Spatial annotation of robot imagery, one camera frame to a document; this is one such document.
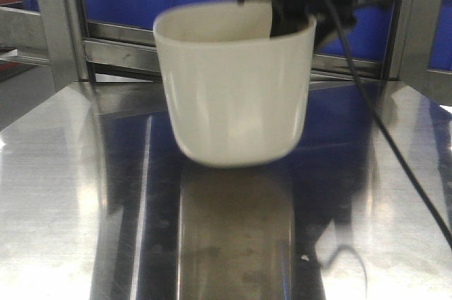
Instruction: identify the white plastic bin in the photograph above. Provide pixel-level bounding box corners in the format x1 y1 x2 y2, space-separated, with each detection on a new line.
153 1 316 167

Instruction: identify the blue crate behind right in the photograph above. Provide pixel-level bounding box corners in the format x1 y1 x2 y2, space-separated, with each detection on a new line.
310 0 403 63

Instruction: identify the blue crate far right edge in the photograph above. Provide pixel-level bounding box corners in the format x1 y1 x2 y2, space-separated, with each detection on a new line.
429 0 451 71

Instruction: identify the black cable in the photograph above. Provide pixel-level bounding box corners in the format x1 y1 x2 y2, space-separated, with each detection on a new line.
310 0 452 241

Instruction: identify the steel shelf frame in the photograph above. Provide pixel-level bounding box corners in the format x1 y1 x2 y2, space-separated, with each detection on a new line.
1 0 451 103

